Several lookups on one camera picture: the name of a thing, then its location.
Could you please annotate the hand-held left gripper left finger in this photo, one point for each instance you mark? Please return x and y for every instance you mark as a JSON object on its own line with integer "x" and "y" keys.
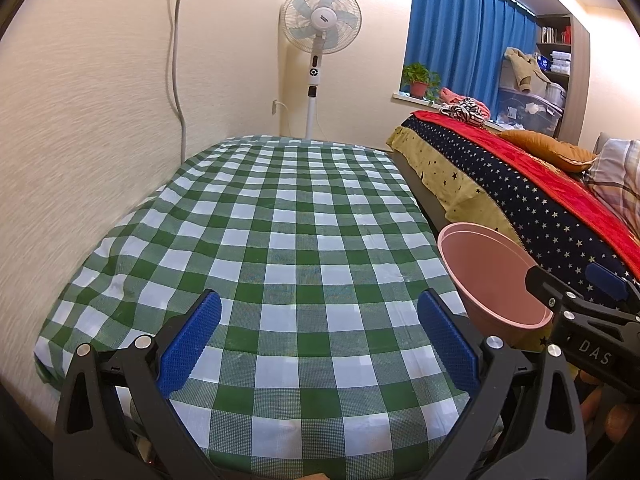
{"x": 192, "y": 340}

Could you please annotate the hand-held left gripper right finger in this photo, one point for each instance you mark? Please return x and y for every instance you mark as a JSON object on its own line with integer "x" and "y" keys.
{"x": 450, "y": 342}

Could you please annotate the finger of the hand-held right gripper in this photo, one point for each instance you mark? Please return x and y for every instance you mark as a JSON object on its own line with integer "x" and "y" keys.
{"x": 605, "y": 277}
{"x": 555, "y": 287}

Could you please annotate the pink plastic bin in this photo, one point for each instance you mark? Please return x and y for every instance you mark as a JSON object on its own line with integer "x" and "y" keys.
{"x": 490, "y": 270}

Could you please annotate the person's right hand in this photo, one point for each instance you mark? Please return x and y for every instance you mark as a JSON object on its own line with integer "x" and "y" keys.
{"x": 620, "y": 417}

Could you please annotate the plaid pillow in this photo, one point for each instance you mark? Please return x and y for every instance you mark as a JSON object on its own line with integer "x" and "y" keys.
{"x": 617, "y": 175}

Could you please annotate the navy star quilt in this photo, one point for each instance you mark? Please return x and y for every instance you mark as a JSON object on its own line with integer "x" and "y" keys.
{"x": 500, "y": 195}

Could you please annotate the red blanket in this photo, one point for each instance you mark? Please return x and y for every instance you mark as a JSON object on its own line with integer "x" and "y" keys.
{"x": 550, "y": 180}

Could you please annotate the orange pillow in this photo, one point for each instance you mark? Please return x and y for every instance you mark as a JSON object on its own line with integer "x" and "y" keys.
{"x": 550, "y": 147}

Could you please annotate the green checkered tablecloth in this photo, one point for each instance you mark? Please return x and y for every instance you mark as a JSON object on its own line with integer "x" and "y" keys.
{"x": 300, "y": 240}

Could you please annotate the yellow star bed sheet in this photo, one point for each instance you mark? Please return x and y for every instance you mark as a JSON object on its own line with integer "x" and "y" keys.
{"x": 440, "y": 175}

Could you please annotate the clear plastic storage box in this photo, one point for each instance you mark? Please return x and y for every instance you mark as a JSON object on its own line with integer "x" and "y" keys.
{"x": 530, "y": 110}

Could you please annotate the silver pot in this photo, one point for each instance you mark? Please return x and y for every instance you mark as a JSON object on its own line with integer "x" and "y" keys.
{"x": 556, "y": 94}

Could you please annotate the black white striped cloth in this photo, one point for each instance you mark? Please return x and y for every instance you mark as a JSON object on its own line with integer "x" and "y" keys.
{"x": 465, "y": 110}

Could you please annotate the wooden bookshelf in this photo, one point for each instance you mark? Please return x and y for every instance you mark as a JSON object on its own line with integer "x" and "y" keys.
{"x": 564, "y": 77}

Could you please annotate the pink folded cloth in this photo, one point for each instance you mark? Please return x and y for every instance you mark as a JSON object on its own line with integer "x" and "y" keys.
{"x": 450, "y": 95}

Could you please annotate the stack of white towels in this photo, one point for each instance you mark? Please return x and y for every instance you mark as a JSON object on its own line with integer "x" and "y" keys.
{"x": 559, "y": 61}

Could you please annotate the beige jacket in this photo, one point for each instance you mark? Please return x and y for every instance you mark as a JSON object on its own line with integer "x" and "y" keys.
{"x": 520, "y": 67}

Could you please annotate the blue patterned package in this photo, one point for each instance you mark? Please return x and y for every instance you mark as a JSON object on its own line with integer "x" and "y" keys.
{"x": 543, "y": 62}

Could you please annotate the potted green plant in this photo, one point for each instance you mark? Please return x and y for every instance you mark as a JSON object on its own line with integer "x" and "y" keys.
{"x": 419, "y": 87}

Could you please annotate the white window sill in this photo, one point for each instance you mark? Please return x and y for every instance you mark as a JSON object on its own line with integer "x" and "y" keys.
{"x": 405, "y": 97}

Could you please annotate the row of books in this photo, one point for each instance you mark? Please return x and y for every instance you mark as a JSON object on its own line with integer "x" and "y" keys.
{"x": 548, "y": 34}

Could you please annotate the blue curtain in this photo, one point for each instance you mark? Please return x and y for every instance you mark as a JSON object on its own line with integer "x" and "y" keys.
{"x": 460, "y": 35}

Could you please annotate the white standing fan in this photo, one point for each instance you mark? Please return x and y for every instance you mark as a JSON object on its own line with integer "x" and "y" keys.
{"x": 320, "y": 20}

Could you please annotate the grey bed frame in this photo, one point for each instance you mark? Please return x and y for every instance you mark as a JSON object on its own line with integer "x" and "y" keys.
{"x": 420, "y": 195}

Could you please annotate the white wall plug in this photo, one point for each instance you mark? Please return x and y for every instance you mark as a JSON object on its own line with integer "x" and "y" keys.
{"x": 275, "y": 107}

